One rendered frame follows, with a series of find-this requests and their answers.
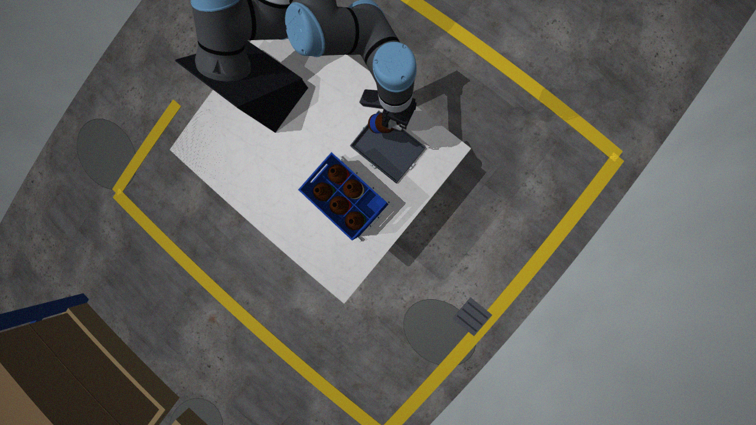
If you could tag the brown bottle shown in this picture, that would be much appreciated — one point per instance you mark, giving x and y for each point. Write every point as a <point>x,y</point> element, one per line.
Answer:
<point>323,191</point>
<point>340,205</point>
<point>355,220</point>
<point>375,124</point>
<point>338,174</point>
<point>353,189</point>

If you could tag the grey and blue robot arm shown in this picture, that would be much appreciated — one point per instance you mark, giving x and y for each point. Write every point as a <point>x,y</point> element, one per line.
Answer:
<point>314,28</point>

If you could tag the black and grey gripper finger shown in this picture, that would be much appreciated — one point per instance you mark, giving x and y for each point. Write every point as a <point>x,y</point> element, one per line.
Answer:
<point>390,124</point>

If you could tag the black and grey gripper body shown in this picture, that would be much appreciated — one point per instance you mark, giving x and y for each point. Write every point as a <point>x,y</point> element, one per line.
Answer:
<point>403,117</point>

